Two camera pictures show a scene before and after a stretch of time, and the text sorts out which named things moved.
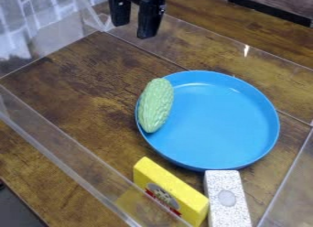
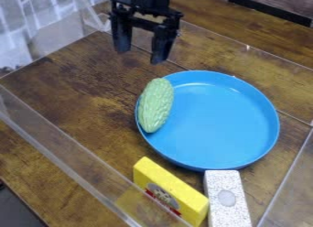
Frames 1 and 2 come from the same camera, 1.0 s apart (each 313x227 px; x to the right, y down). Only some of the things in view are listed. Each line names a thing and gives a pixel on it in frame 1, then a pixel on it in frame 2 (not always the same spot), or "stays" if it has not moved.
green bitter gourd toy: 155,103 stays
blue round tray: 222,125 stays
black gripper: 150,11 -> 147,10
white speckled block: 228,205 stays
